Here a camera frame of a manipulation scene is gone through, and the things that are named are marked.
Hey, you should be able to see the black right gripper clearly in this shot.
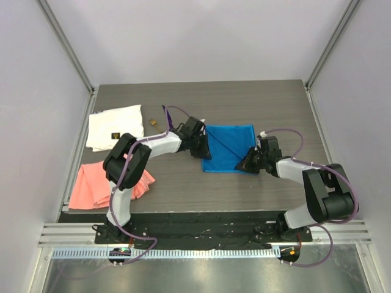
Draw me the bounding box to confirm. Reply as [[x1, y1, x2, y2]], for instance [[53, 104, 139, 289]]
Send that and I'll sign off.
[[236, 146, 268, 175]]

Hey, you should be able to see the blue cloth napkin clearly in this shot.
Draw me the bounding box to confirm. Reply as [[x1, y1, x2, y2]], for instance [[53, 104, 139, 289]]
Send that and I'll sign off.
[[201, 125, 256, 173]]

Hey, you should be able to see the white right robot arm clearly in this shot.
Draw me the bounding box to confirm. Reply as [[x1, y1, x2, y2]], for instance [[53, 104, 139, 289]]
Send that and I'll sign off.
[[235, 136, 359, 241]]

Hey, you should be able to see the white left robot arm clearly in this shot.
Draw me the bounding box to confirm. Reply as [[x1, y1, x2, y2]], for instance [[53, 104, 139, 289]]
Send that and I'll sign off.
[[103, 116, 211, 244]]

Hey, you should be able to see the purple plastic knife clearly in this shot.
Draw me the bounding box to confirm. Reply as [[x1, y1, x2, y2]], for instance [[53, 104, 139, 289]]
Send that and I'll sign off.
[[162, 105, 174, 131]]

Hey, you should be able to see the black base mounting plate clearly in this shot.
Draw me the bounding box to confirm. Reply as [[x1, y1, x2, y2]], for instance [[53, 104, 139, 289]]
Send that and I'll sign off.
[[59, 211, 312, 250]]

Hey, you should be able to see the white folded cloth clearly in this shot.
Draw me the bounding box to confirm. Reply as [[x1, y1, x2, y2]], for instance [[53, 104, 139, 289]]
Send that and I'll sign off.
[[86, 104, 144, 152]]

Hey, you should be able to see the pink folded cloth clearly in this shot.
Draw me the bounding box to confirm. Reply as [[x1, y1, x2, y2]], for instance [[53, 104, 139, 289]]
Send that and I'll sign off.
[[68, 161, 155, 210]]

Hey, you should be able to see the green handled gold fork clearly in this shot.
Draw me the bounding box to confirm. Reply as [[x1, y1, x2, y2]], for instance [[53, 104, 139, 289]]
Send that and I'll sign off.
[[149, 118, 163, 133]]

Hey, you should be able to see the horizontal aluminium frame rail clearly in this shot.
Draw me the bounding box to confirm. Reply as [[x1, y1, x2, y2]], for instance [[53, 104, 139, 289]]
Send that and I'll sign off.
[[38, 220, 372, 247]]

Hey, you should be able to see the slotted cable duct rail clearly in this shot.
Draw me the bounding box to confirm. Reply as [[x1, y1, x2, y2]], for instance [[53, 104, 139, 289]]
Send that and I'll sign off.
[[52, 247, 280, 259]]

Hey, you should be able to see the left aluminium frame post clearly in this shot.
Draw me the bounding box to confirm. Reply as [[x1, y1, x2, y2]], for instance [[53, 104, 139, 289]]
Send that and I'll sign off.
[[36, 0, 94, 94]]

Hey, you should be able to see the aluminium frame post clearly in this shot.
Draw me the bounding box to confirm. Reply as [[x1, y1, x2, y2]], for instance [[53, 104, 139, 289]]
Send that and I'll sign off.
[[304, 0, 362, 90], [36, 0, 94, 94]]

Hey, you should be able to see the right aluminium frame post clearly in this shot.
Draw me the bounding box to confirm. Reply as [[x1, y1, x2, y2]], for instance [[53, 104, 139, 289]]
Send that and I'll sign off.
[[304, 0, 362, 90]]

